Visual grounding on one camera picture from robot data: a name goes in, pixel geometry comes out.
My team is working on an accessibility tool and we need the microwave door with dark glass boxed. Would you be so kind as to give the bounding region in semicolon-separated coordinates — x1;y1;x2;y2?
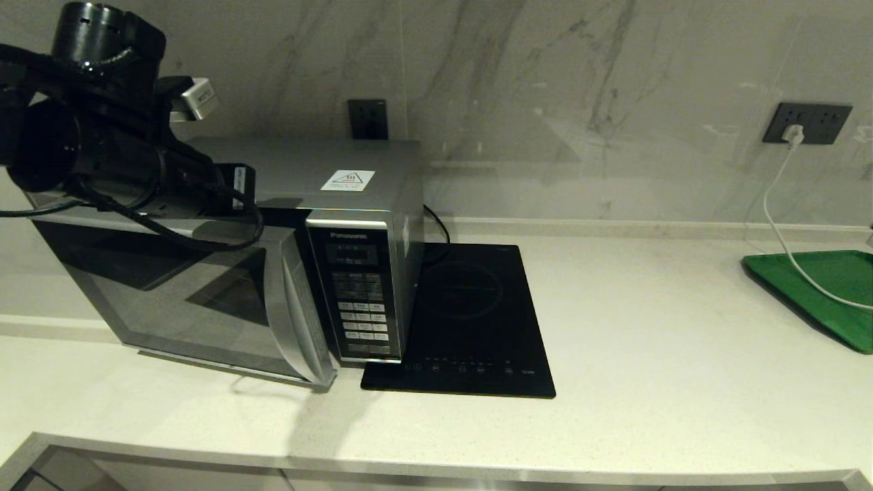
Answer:
31;208;339;393

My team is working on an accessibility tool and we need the silver Panasonic microwave body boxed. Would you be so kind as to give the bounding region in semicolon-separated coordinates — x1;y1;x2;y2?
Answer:
24;138;425;363

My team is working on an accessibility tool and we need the white triangle warning sticker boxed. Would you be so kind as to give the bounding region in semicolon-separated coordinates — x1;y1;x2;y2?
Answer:
321;170;376;192

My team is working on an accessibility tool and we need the black induction cooktop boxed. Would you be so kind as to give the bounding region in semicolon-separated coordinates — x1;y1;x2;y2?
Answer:
360;243;557;400

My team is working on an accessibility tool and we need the green plastic tray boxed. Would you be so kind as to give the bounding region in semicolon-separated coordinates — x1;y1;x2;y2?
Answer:
742;251;873;355

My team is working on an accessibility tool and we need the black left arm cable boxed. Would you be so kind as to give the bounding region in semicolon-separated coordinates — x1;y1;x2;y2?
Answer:
0;41;265;253

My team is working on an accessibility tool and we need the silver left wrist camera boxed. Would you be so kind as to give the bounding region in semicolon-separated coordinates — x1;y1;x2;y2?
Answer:
169;77;220;124

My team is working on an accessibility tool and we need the small black wall socket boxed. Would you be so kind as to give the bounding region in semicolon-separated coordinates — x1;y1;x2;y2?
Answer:
348;100;389;140

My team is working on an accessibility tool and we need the thin black cable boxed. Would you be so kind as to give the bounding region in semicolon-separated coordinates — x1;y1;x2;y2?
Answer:
423;205;451;245

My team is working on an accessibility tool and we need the white power cable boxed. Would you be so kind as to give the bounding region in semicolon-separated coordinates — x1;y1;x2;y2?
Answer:
763;143;873;312

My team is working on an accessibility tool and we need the wide black wall socket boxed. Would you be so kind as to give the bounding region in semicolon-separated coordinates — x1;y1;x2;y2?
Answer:
763;102;855;145

